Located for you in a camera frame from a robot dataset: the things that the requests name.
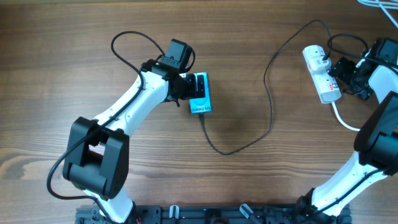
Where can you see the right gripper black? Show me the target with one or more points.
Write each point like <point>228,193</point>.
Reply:
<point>349,65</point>

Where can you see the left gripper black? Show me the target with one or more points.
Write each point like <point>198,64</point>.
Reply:
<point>191,92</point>

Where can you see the blue screen smartphone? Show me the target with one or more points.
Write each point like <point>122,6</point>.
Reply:
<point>201,105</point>

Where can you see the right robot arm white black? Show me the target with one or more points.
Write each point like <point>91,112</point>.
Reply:
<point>375,145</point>

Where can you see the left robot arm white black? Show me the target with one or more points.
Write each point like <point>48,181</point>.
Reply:
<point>97,156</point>

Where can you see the white charger plug adapter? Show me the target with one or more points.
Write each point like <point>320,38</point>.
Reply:
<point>318,65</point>

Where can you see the white power strip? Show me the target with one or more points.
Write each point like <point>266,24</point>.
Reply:
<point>326,86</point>

